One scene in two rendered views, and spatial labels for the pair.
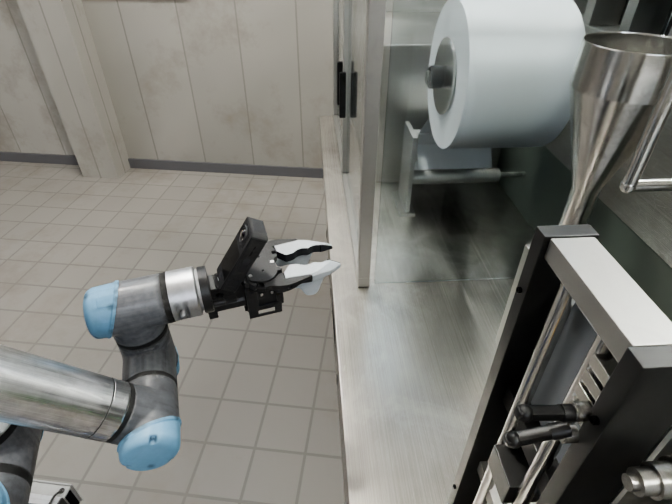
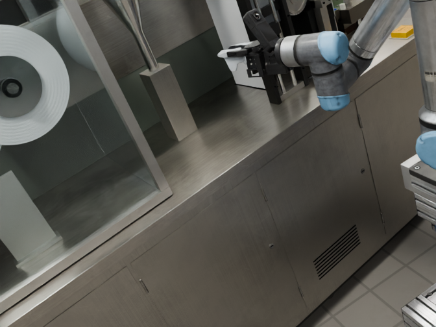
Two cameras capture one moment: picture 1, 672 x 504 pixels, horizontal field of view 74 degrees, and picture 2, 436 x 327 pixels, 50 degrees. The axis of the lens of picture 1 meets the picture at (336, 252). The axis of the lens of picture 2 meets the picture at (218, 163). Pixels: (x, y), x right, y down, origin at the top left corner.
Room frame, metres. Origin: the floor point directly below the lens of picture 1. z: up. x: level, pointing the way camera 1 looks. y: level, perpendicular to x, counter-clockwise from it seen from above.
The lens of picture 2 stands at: (1.14, 1.15, 1.60)
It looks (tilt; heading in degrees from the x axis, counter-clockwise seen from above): 28 degrees down; 249
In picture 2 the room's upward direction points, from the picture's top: 23 degrees counter-clockwise
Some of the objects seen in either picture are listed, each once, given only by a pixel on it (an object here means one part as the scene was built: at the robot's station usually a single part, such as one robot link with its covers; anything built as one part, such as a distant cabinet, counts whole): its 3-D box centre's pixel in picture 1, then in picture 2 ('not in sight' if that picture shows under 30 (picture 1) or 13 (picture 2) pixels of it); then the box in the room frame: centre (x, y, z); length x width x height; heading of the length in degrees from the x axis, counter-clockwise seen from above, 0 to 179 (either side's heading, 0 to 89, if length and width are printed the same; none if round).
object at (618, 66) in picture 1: (631, 65); not in sight; (0.64, -0.40, 1.50); 0.14 x 0.14 x 0.06
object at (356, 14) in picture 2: not in sight; (327, 10); (-0.26, -0.51, 1.00); 0.40 x 0.16 x 0.06; 93
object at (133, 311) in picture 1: (131, 307); (322, 50); (0.47, 0.29, 1.21); 0.11 x 0.08 x 0.09; 109
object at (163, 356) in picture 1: (149, 360); (333, 83); (0.45, 0.29, 1.12); 0.11 x 0.08 x 0.11; 19
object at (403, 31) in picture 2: not in sight; (403, 31); (-0.26, -0.11, 0.91); 0.07 x 0.07 x 0.02; 3
